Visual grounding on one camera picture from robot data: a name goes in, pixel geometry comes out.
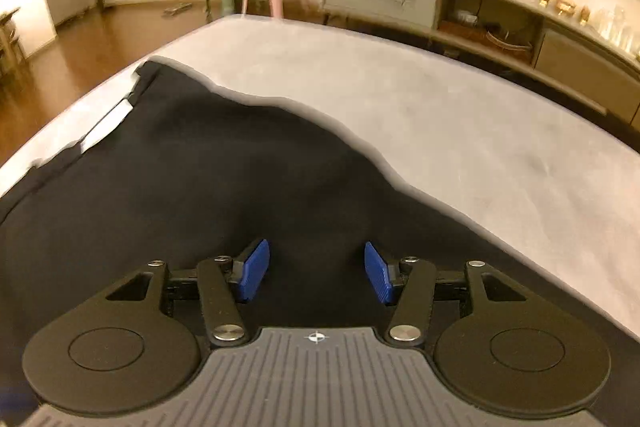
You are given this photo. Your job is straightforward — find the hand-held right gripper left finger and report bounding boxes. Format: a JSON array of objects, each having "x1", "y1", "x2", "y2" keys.
[{"x1": 105, "y1": 238, "x2": 272, "y2": 349}]

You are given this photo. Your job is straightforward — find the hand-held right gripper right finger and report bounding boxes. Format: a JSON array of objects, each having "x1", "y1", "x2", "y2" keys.
[{"x1": 364, "y1": 241, "x2": 535, "y2": 349}]

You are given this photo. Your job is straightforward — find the black pants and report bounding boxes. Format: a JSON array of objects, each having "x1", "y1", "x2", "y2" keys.
[{"x1": 0, "y1": 59, "x2": 640, "y2": 358}]

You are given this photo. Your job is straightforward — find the long media cabinet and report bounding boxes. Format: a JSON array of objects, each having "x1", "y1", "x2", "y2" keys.
[{"x1": 318, "y1": 0, "x2": 640, "y2": 128}]

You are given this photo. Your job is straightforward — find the set of clear glasses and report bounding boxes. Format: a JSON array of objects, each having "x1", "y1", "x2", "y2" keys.
[{"x1": 592, "y1": 6, "x2": 640, "y2": 56}]

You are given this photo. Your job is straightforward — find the white coiled cable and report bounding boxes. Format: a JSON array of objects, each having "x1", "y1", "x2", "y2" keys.
[{"x1": 486, "y1": 26, "x2": 532, "y2": 51}]

